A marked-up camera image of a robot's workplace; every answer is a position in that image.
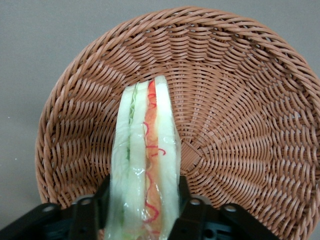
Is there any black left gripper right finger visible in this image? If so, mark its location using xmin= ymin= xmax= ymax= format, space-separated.
xmin=169 ymin=175 xmax=273 ymax=240

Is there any brown round wicker basket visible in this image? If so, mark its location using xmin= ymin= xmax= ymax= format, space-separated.
xmin=34 ymin=6 xmax=320 ymax=240

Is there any plastic triangle sandwich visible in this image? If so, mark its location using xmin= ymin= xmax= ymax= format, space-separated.
xmin=104 ymin=75 xmax=181 ymax=240

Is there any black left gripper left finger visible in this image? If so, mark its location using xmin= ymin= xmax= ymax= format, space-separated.
xmin=0 ymin=175 xmax=111 ymax=240

